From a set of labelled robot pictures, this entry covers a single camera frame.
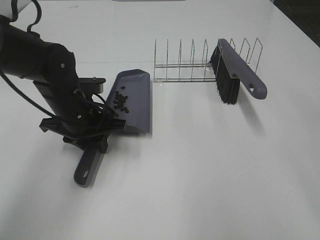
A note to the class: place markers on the chrome wire dish rack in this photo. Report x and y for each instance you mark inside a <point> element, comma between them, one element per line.
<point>194,66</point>

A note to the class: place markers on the grey hand brush black bristles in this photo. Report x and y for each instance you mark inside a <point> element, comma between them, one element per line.
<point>230,71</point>

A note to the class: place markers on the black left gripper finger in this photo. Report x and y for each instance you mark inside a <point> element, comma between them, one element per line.
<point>102,143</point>
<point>79,143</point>

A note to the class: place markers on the grey plastic dustpan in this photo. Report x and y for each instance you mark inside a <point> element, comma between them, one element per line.
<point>138,120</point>

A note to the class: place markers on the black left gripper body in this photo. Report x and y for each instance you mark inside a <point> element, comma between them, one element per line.
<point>98,120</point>

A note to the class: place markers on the pile of coffee beans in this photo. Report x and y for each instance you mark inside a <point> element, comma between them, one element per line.
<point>119,100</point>

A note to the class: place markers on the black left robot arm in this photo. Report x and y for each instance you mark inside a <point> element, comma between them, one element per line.
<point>52,68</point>

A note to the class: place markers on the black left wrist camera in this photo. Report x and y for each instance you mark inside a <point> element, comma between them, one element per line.
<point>91,85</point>

